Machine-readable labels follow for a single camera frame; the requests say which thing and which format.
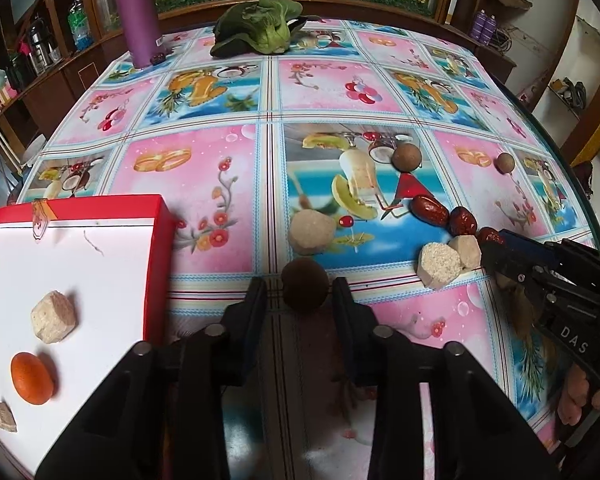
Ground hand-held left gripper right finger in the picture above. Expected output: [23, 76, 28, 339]
[331, 276, 561, 480]

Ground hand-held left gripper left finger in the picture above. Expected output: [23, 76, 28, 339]
[35, 276, 269, 480]

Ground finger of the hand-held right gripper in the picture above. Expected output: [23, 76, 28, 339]
[480, 243, 547, 292]
[499, 229, 562, 267]

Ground red dried date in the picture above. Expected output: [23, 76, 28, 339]
[475, 227, 506, 247]
[411, 194, 450, 225]
[448, 206, 478, 237]

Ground white hexagonal cake chunk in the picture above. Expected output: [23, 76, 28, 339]
[417, 241, 462, 291]

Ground round beige cake chunk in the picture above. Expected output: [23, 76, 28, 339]
[287, 209, 337, 257]

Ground red box with white inside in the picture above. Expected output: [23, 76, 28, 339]
[0, 194, 179, 476]

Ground person's right hand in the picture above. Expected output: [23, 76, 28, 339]
[556, 361, 600, 425]

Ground dark shoes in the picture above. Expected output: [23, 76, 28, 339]
[560, 80, 587, 108]

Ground printed plastic tablecloth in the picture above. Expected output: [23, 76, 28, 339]
[17, 17, 600, 480]

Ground orange mandarin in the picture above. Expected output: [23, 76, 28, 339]
[10, 351, 56, 406]

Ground clear tape strip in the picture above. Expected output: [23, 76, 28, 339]
[31, 200, 56, 241]

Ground small beige cake chunk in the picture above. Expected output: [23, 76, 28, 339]
[0, 400, 18, 433]

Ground green bok choy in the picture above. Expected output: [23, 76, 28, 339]
[209, 0, 306, 58]

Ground purple drink bottle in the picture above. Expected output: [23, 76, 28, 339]
[107, 0, 163, 68]

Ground black thermos flask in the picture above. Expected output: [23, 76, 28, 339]
[7, 52, 33, 92]

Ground green plastic bottle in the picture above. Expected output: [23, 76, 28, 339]
[67, 0, 92, 52]

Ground steel thermos flask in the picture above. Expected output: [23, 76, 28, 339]
[27, 20, 61, 73]

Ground wooden wall shelf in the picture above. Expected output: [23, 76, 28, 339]
[547, 77, 593, 121]

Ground wooden wall cabinet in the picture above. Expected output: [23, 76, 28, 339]
[0, 0, 131, 161]

